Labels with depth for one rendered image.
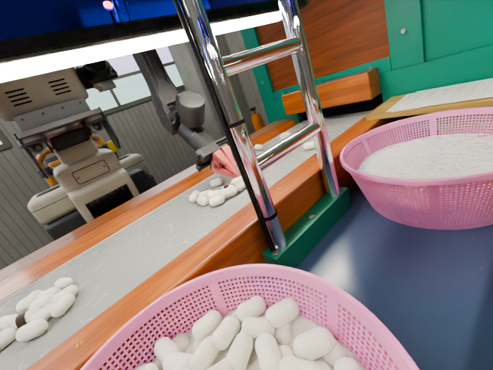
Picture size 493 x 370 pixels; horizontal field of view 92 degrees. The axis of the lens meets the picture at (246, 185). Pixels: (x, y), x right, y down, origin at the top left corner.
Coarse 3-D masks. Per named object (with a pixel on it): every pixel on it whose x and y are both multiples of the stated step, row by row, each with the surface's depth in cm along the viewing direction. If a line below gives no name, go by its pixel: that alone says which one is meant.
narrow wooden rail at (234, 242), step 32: (352, 128) 55; (288, 192) 38; (320, 192) 43; (224, 224) 36; (256, 224) 34; (288, 224) 38; (192, 256) 31; (224, 256) 31; (256, 256) 34; (160, 288) 28; (96, 320) 26; (128, 320) 25; (64, 352) 24; (128, 352) 24
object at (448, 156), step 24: (408, 144) 45; (432, 144) 42; (456, 144) 41; (480, 144) 36; (360, 168) 45; (384, 168) 41; (408, 168) 37; (432, 168) 36; (456, 168) 33; (480, 168) 33
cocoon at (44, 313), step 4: (48, 304) 34; (52, 304) 34; (44, 308) 34; (48, 308) 34; (36, 312) 33; (40, 312) 33; (44, 312) 33; (48, 312) 34; (32, 316) 33; (36, 316) 33; (40, 316) 33; (44, 316) 33; (48, 316) 34; (32, 320) 32
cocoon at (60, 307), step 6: (66, 294) 35; (72, 294) 35; (60, 300) 34; (66, 300) 34; (72, 300) 35; (54, 306) 33; (60, 306) 33; (66, 306) 34; (54, 312) 33; (60, 312) 33
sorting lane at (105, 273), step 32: (288, 160) 58; (160, 224) 51; (192, 224) 45; (96, 256) 47; (128, 256) 43; (160, 256) 39; (32, 288) 45; (96, 288) 37; (128, 288) 34; (64, 320) 33; (0, 352) 31; (32, 352) 29
